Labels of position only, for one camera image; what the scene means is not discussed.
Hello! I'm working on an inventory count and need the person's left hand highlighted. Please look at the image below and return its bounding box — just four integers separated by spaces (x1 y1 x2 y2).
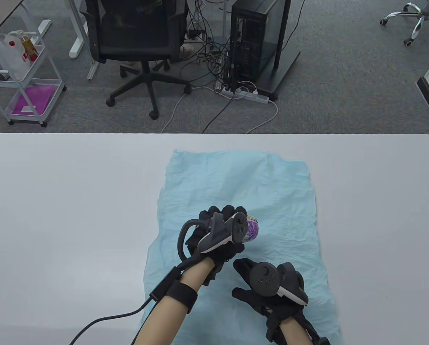
184 205 247 287

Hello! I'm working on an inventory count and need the person's right hand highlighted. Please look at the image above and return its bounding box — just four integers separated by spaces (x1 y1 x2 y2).
232 258 310 342

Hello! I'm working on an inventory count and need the colourful patterned bottle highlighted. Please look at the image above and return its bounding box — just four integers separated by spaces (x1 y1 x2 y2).
244 215 261 243

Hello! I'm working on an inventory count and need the light blue gift wrapping paper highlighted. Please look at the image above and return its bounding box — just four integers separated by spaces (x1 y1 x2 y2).
142 149 342 345

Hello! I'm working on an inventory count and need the person's right forearm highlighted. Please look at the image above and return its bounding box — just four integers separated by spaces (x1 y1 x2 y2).
279 319 317 345

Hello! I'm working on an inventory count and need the black and white hand controller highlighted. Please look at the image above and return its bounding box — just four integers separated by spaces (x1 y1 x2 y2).
178 212 248 260
250 262 309 307

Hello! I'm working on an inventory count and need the white power strip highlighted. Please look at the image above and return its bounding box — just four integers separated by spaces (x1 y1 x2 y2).
219 86 270 105

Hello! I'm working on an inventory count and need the black computer tower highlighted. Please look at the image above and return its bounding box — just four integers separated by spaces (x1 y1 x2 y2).
229 0 286 86

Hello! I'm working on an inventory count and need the white desk foot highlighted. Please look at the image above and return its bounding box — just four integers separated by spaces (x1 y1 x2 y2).
87 57 100 81
29 20 52 38

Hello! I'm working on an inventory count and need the white rolling cart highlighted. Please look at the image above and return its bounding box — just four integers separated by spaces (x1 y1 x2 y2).
0 31 67 128

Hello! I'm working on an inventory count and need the black office chair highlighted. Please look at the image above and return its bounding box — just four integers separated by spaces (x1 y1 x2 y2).
79 0 192 120

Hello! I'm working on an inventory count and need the magenta sheet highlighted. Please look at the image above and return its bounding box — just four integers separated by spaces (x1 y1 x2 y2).
12 86 55 115

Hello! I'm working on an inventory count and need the white desk leg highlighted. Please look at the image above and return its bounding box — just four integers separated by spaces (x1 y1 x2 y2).
69 0 90 60

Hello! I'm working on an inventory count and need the amber bottle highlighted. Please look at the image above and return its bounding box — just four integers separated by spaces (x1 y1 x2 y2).
20 35 39 62

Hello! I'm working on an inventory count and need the white plastic bag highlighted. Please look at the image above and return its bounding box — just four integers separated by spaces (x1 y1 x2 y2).
0 31 38 81

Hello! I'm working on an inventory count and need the chrome chair base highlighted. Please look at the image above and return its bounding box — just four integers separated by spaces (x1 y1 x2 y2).
380 0 429 46

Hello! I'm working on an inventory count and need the black wrist strap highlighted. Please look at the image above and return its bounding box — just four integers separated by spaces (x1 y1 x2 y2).
150 266 199 314
306 320 332 345

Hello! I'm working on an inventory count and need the black floor cable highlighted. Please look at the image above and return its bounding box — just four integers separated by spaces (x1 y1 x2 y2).
202 92 236 134

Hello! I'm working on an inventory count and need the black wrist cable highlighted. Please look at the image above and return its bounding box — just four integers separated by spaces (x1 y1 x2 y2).
70 298 155 345

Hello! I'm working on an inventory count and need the white power cable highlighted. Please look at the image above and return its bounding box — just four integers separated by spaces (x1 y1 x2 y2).
160 86 222 134
246 99 279 134

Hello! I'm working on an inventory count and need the tangle of black cables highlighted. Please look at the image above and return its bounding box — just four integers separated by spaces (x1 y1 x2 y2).
180 0 238 92

